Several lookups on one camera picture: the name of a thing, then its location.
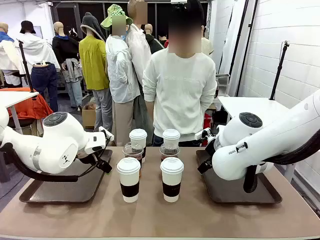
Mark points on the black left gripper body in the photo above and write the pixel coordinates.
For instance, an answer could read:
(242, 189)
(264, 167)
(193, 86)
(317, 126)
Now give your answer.
(102, 164)

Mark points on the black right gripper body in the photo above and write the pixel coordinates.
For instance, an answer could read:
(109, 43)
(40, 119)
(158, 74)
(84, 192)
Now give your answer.
(210, 143)

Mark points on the white paper cup black sleeve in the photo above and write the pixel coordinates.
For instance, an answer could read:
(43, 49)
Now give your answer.
(138, 136)
(128, 180)
(171, 136)
(171, 180)

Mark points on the clear dome-lid iced coffee cup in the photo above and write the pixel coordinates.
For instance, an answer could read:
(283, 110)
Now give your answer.
(169, 151)
(132, 152)

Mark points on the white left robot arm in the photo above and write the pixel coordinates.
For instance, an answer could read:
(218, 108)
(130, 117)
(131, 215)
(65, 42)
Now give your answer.
(57, 140)

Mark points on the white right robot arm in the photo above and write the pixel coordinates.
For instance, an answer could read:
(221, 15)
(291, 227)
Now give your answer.
(275, 135)

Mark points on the person's right forearm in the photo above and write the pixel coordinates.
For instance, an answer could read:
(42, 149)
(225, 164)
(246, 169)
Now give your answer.
(149, 110)

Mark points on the brown plastic serving tray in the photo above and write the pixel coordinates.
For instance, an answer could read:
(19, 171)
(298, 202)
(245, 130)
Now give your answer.
(225, 192)
(62, 192)

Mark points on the red bag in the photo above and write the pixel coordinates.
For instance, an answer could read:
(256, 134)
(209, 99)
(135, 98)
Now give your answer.
(207, 120)

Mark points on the cardboard box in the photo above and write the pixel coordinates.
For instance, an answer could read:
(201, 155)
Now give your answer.
(88, 117)

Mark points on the white folding table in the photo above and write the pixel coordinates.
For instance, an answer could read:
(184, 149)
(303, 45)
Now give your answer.
(250, 105)

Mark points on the person in white sweatshirt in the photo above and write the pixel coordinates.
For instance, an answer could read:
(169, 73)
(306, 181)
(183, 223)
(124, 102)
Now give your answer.
(180, 95)

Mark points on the orange cloth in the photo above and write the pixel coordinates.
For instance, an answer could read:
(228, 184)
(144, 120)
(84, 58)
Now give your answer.
(27, 107)

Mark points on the mannequin in cream top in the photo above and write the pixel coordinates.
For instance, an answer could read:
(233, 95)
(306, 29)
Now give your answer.
(207, 46)

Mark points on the black tripod pole with clamp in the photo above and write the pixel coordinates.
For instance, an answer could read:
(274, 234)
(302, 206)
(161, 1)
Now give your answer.
(278, 72)

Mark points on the mannequin in yellow top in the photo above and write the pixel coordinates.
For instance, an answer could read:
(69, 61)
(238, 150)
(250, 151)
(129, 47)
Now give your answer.
(93, 62)

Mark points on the white table with white leg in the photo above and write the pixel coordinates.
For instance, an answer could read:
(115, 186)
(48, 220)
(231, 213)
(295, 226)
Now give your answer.
(15, 96)

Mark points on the mannequin in dark green hoodie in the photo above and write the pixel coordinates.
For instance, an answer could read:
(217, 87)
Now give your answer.
(153, 42)

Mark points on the mannequin in black top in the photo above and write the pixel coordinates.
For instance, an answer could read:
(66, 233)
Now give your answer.
(62, 47)

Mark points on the mannequin in white cape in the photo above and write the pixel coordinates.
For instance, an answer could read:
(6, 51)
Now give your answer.
(37, 50)

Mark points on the grey knit hood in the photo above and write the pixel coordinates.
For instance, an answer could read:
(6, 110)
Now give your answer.
(90, 22)

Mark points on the mannequin with blue scarf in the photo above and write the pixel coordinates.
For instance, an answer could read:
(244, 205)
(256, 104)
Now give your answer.
(7, 55)

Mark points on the green checked sun hat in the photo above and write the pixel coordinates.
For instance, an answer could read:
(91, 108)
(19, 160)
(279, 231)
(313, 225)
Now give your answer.
(113, 11)

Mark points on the black bucket hat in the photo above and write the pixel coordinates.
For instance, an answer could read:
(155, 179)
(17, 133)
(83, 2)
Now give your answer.
(27, 26)

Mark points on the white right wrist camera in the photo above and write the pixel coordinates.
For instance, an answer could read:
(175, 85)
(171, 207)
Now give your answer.
(202, 135)

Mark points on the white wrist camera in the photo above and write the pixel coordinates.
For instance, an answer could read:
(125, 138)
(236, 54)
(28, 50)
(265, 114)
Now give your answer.
(202, 135)
(106, 133)

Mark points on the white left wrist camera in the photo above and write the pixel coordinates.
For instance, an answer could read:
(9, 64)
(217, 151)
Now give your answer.
(106, 133)

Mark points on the white head-mounted camera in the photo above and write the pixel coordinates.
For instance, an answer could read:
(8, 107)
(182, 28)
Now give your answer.
(178, 1)

